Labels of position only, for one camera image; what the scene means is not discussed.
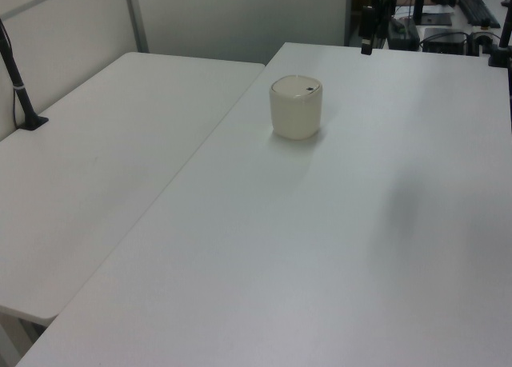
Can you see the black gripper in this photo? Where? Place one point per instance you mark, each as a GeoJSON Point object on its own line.
{"type": "Point", "coordinates": [367, 22]}

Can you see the cream trash bin with lid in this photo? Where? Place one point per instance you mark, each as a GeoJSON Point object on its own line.
{"type": "Point", "coordinates": [295, 115]}

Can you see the black device with green parts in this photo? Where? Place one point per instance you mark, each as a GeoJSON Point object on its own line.
{"type": "Point", "coordinates": [404, 33]}

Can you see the black monitor stand pole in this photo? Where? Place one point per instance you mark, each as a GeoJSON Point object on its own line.
{"type": "Point", "coordinates": [420, 1]}

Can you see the black flat pad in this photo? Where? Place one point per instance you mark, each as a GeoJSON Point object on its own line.
{"type": "Point", "coordinates": [437, 19]}

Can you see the black electronics box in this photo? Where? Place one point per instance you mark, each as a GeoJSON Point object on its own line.
{"type": "Point", "coordinates": [444, 39]}

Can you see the white device with black knob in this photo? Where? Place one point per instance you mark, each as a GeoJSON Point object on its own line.
{"type": "Point", "coordinates": [483, 35]}

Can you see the black keyboard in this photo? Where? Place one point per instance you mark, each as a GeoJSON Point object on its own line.
{"type": "Point", "coordinates": [478, 9]}

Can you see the black clamped camera pole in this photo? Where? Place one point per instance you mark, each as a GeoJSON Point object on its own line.
{"type": "Point", "coordinates": [505, 35]}

